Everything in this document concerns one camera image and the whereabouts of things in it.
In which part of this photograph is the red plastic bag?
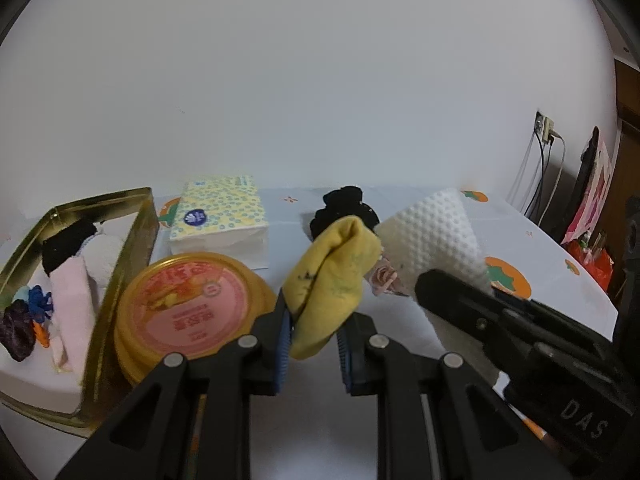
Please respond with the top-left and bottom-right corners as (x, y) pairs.
(567, 240), (614, 292)

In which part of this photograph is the white dotted cloth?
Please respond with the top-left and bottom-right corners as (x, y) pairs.
(375, 188), (502, 387)

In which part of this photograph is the round yellow pink-lid container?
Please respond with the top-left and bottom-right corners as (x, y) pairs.
(114, 251), (277, 387)

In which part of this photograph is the pink cloth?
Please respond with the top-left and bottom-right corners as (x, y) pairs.
(50, 259), (99, 374)

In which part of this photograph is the pink bag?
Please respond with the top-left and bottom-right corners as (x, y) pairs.
(565, 136), (614, 246)

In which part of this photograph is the persimmon print tablecloth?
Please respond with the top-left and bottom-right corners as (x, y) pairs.
(0, 187), (621, 480)

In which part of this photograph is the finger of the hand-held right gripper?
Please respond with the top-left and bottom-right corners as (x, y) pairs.
(414, 268), (618, 392)

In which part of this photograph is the black scrunchie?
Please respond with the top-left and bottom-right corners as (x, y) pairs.
(309, 186), (384, 241)

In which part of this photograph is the blue scrunchie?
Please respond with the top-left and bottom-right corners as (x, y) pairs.
(27, 285), (54, 322)

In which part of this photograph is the white fluffy sock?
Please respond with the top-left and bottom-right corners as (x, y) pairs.
(82, 232), (126, 289)

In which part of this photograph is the gold tin box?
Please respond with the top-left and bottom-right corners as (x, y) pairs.
(0, 187), (161, 429)

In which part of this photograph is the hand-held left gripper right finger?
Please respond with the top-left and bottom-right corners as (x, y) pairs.
(336, 312), (572, 480)

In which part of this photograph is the black sock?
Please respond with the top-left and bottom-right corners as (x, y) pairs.
(41, 220), (99, 277)

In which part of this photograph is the dotted yellow tissue pack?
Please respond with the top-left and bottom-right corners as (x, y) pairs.
(167, 175), (271, 271)

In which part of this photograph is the brown wooden door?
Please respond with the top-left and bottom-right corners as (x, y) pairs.
(612, 57), (640, 307)

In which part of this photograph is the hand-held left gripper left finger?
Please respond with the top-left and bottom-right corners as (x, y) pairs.
(55, 287), (294, 480)

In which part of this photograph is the yellow sock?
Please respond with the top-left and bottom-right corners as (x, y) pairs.
(282, 216), (384, 361)

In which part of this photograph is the black cable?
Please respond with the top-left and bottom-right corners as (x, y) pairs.
(525, 130), (552, 222)

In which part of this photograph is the pink floral scrunchie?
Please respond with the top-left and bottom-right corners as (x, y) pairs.
(367, 255), (417, 299)

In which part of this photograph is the purple scrunchie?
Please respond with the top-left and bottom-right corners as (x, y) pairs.
(0, 299), (37, 362)

